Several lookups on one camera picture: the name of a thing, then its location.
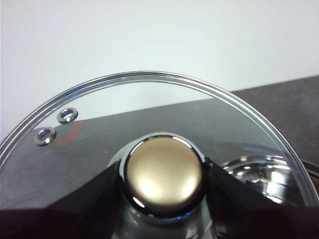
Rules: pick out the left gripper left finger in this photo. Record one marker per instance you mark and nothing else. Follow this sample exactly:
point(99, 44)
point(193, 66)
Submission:
point(74, 219)

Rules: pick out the pale green electric steamer pot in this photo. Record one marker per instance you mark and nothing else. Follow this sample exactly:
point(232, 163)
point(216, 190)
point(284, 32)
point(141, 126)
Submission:
point(313, 175)

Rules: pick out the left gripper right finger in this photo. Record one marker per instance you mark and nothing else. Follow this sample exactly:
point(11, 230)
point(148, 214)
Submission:
point(249, 219)

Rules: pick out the glass lid with gold knob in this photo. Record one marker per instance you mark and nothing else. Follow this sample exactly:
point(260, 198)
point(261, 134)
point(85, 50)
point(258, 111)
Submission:
point(163, 171)

